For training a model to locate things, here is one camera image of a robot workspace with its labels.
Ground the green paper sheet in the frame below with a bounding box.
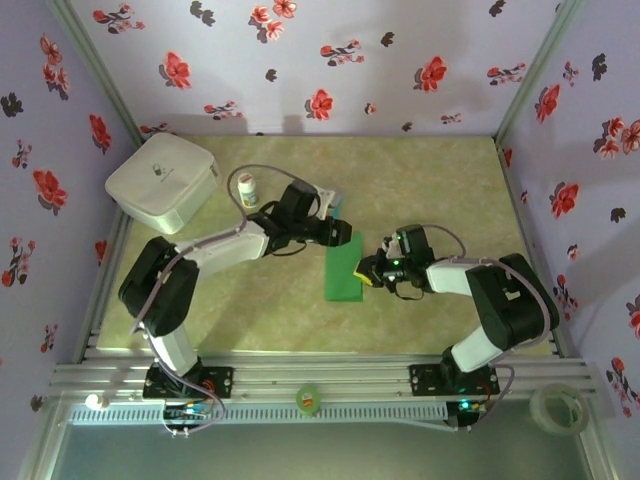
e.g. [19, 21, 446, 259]
[323, 230, 365, 304]

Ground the white pill bottle orange label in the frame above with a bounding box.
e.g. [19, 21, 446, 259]
[236, 172, 260, 209]

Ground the small green round container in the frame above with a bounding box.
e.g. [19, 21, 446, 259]
[295, 383, 322, 417]

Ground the white lidded storage box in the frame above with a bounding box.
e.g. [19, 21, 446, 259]
[104, 132, 224, 235]

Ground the clear adhesive tape roll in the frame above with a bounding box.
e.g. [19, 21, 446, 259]
[529, 383, 590, 437]

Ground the aluminium mounting rail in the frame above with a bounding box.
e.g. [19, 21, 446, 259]
[48, 352, 601, 401]

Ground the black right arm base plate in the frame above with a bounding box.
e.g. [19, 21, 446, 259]
[408, 363, 501, 399]

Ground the aluminium side rail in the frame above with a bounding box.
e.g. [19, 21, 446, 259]
[494, 139, 569, 359]
[74, 207, 135, 364]

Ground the white slotted cable duct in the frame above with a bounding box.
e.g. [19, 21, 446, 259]
[67, 402, 449, 426]

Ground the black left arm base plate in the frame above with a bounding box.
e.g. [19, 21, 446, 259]
[143, 364, 235, 400]

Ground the aluminium frame post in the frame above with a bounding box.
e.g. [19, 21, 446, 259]
[494, 0, 586, 144]
[47, 0, 144, 149]

